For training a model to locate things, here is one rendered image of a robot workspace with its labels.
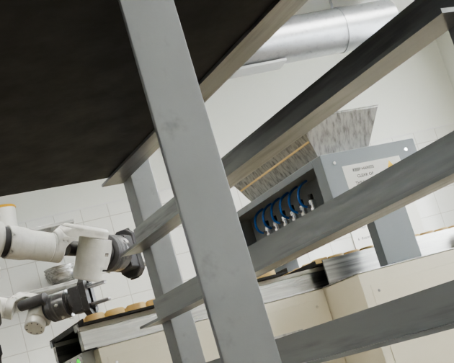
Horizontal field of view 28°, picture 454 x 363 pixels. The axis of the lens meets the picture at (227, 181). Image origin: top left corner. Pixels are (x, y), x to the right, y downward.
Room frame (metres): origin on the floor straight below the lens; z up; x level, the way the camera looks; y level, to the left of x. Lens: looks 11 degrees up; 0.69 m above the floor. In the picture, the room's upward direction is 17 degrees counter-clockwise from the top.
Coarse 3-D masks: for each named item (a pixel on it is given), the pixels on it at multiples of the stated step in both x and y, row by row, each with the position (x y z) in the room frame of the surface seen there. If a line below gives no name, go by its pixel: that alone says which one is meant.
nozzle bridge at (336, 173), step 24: (384, 144) 2.55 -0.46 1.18; (408, 144) 2.59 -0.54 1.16; (312, 168) 2.50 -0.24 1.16; (336, 168) 2.47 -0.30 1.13; (360, 168) 2.51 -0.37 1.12; (384, 168) 2.54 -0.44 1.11; (264, 192) 2.78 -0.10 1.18; (312, 192) 2.69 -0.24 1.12; (336, 192) 2.46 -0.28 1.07; (240, 216) 2.96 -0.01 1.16; (264, 216) 2.99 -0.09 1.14; (384, 216) 2.52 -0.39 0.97; (408, 216) 2.55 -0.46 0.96; (384, 240) 2.51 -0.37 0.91; (408, 240) 2.54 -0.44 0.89; (288, 264) 3.14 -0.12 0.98; (384, 264) 2.52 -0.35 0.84
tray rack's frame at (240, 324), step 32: (128, 0) 0.43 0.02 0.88; (160, 0) 0.44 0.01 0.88; (128, 32) 0.43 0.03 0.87; (160, 32) 0.44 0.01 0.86; (160, 64) 0.44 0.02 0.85; (192, 64) 0.44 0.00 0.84; (160, 96) 0.43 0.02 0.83; (192, 96) 0.44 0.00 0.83; (160, 128) 0.43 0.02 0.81; (192, 128) 0.44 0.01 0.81; (192, 160) 0.44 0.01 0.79; (192, 192) 0.43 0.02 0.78; (224, 192) 0.44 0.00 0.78; (192, 224) 0.43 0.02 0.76; (224, 224) 0.44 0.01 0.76; (192, 256) 0.43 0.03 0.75; (224, 256) 0.44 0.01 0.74; (224, 288) 0.44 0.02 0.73; (256, 288) 0.44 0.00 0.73; (224, 320) 0.43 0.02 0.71; (256, 320) 0.44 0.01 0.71; (224, 352) 0.43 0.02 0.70; (256, 352) 0.44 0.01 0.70
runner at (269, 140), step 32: (416, 0) 0.57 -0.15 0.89; (448, 0) 0.54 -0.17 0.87; (384, 32) 0.60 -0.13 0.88; (416, 32) 0.54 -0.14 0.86; (352, 64) 0.64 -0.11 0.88; (384, 64) 0.59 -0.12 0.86; (320, 96) 0.69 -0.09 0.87; (352, 96) 0.65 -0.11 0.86; (288, 128) 0.69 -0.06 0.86; (224, 160) 0.85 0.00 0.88; (256, 160) 0.77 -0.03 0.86; (160, 224) 0.95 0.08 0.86
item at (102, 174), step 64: (0, 0) 0.53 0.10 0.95; (64, 0) 0.55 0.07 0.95; (192, 0) 0.61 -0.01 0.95; (256, 0) 0.65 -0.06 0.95; (0, 64) 0.62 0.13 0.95; (64, 64) 0.66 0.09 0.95; (128, 64) 0.70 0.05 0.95; (0, 128) 0.76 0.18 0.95; (64, 128) 0.82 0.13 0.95; (128, 128) 0.88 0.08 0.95; (0, 192) 0.98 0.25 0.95
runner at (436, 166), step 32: (416, 160) 0.61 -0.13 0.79; (448, 160) 0.59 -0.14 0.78; (352, 192) 0.69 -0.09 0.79; (384, 192) 0.65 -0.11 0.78; (416, 192) 0.59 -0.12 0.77; (288, 224) 0.78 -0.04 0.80; (320, 224) 0.74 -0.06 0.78; (352, 224) 0.66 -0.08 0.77; (256, 256) 0.84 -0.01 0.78; (288, 256) 0.75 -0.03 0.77; (192, 288) 0.98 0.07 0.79; (160, 320) 1.03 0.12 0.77
